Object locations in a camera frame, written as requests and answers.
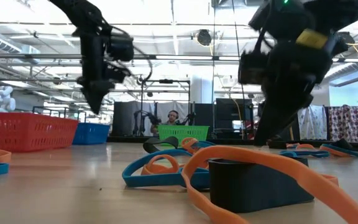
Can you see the person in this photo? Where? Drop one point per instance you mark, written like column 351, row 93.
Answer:
column 172, row 117

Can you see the black rack frame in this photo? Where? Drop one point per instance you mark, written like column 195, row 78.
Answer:
column 166, row 81

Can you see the green plastic basket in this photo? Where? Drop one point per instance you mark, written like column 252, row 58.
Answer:
column 182, row 132

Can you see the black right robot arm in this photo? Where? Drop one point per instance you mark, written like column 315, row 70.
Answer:
column 337, row 12

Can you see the black monitor panel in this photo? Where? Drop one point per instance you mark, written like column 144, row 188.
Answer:
column 228, row 115

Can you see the black overhead camera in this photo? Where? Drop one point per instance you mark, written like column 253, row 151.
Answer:
column 204, row 37

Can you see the red floral hanging cloth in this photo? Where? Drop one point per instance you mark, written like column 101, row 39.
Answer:
column 348, row 124

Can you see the red plastic basket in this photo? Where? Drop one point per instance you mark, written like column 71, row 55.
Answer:
column 26, row 133

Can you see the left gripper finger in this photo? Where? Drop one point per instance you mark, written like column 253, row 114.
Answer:
column 96, row 93

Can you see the blue plastic basket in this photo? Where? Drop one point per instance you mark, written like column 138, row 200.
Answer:
column 92, row 135

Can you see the white humanoid robot figure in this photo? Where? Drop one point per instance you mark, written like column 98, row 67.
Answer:
column 3, row 99

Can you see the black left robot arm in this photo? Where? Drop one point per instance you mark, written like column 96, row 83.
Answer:
column 76, row 12

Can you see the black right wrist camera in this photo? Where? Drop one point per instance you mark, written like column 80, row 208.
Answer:
column 253, row 68

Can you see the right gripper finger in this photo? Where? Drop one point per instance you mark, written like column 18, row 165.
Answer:
column 278, row 118

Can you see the grey overhead crossbar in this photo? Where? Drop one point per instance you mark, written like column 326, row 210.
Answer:
column 42, row 56

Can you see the white patterned hanging cloth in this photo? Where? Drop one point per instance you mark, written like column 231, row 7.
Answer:
column 312, row 123

